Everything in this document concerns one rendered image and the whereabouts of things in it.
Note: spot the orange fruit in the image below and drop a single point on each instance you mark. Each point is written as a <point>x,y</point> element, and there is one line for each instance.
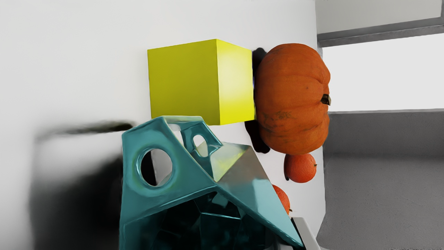
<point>300,168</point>
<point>282,198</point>

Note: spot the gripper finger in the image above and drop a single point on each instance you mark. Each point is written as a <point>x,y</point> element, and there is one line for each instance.
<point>307,236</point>

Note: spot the yellow cube block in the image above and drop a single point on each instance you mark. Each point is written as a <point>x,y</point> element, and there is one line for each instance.
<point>194,83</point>

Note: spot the orange pumpkin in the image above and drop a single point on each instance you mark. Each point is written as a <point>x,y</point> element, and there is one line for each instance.
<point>291,100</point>

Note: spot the teal faceted mug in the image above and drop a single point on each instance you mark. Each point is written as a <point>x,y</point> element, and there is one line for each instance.
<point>194,173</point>

